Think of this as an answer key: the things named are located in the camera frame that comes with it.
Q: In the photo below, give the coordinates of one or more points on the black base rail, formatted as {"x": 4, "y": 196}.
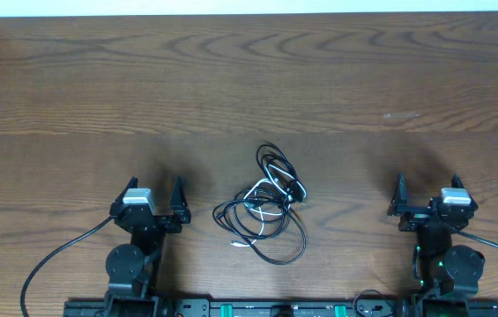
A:
{"x": 275, "y": 308}

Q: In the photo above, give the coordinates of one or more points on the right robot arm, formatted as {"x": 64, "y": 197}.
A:
{"x": 449, "y": 274}

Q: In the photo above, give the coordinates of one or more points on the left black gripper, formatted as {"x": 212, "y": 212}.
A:
{"x": 151, "y": 218}

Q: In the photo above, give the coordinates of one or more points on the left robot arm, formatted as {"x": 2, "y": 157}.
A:
{"x": 133, "y": 268}

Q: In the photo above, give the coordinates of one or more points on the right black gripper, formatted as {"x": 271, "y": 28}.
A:
{"x": 427, "y": 211}

